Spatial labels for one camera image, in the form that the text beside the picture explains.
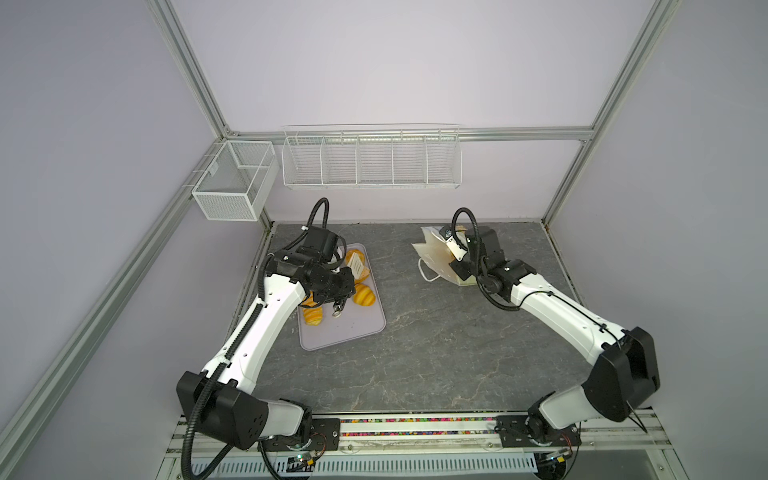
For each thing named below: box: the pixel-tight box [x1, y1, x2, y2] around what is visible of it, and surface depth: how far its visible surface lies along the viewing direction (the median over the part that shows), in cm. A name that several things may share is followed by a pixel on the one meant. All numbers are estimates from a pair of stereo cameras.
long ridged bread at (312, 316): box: [301, 298, 323, 326], surface depth 93 cm
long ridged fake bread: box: [352, 283, 377, 307], surface depth 98 cm
